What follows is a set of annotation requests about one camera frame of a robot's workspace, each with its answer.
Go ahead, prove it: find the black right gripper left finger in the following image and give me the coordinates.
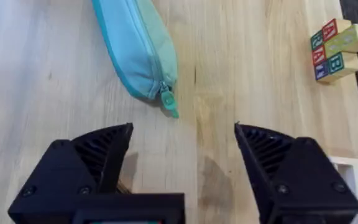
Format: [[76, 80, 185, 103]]
[[7, 122, 134, 224]]

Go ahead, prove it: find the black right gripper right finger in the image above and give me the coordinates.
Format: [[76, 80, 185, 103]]
[[234, 122, 358, 224]]

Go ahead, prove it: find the pale wooden box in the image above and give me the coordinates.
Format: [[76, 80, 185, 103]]
[[328, 156, 358, 224]]

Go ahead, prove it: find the turquoise zip bag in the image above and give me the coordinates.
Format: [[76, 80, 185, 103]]
[[91, 0, 180, 119]]

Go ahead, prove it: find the heap of wooden toy blocks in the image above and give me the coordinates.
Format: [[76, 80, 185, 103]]
[[310, 18, 358, 83]]

